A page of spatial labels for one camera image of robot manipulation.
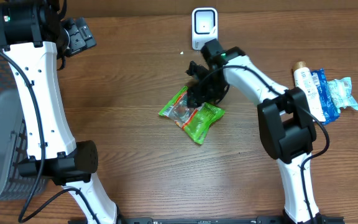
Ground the green gummy candy bag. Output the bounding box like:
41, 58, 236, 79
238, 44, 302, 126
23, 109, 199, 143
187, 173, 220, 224
158, 86, 225, 145

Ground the white tube gold cap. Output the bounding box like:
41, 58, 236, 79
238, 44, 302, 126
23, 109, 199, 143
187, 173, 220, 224
293, 61, 326, 122

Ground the blue snack bar wrapper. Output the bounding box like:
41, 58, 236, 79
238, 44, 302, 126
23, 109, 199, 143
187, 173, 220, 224
311, 68, 340, 125

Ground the teal tissue packet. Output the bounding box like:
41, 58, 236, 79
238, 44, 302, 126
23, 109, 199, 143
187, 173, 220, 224
328, 77, 358, 113

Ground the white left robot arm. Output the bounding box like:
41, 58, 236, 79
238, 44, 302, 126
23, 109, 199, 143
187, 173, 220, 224
0, 1, 119, 223

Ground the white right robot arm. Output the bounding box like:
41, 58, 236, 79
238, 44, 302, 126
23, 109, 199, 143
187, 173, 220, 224
187, 45, 319, 223

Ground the white barcode scanner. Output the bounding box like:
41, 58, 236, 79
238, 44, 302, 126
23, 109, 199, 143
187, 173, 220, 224
191, 7, 218, 50

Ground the grey plastic basket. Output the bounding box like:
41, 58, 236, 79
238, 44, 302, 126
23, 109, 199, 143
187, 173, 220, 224
0, 57, 35, 201

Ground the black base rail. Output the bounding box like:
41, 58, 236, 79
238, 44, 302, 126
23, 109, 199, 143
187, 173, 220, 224
68, 215, 345, 224

